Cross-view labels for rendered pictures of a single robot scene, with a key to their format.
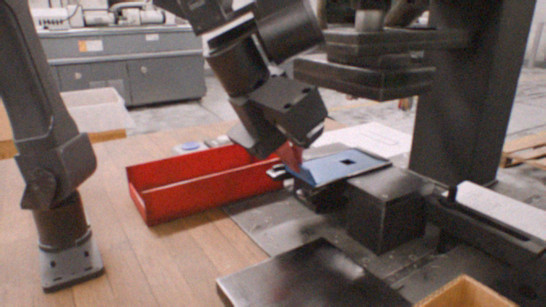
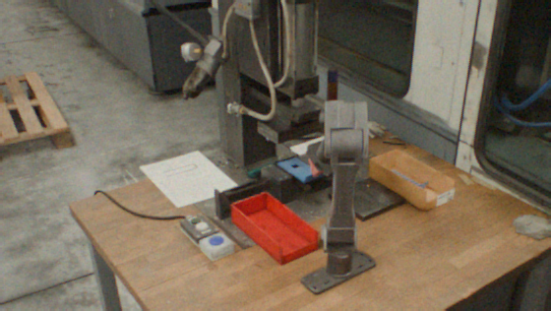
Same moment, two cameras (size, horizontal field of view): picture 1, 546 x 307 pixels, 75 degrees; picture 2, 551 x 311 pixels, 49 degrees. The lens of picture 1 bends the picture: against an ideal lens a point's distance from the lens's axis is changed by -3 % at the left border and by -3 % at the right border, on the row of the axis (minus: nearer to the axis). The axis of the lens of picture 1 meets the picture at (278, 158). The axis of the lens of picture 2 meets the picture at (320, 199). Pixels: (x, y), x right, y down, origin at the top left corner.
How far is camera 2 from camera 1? 1.74 m
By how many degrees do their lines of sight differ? 83
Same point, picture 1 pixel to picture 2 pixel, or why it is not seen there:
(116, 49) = not seen: outside the picture
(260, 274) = (357, 207)
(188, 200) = (303, 229)
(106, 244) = not seen: hidden behind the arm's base
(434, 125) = (255, 134)
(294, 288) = (364, 199)
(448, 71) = (256, 104)
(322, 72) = (298, 131)
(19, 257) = (353, 285)
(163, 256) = not seen: hidden behind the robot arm
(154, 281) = (360, 238)
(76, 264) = (358, 259)
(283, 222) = (307, 208)
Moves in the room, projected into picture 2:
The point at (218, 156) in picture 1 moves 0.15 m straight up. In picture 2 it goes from (246, 221) to (244, 173)
